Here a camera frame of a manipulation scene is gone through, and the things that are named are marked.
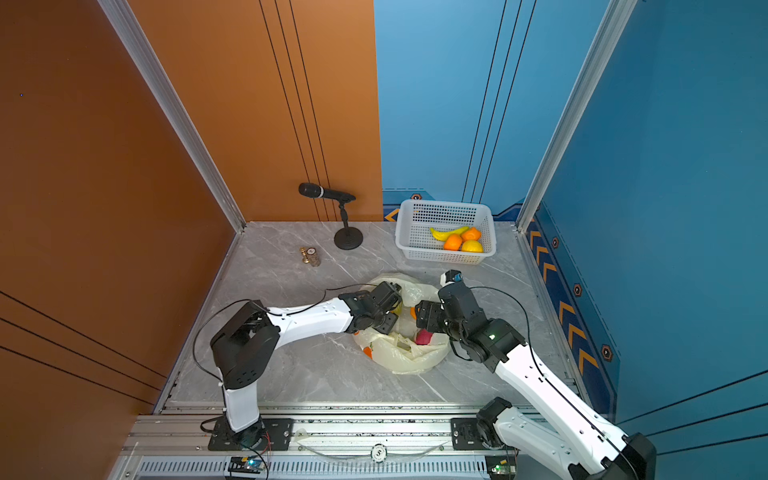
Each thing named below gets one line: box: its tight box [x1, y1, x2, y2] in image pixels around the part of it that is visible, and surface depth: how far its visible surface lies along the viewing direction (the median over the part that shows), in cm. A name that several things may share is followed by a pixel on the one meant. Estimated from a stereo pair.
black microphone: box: [298, 182, 357, 204], surface depth 90 cm
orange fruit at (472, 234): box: [461, 227, 483, 241], surface depth 111 cm
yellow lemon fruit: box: [461, 240, 484, 253], surface depth 107 cm
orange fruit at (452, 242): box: [444, 234, 463, 251], surface depth 110 cm
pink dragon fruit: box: [414, 328, 433, 346], surface depth 83 cm
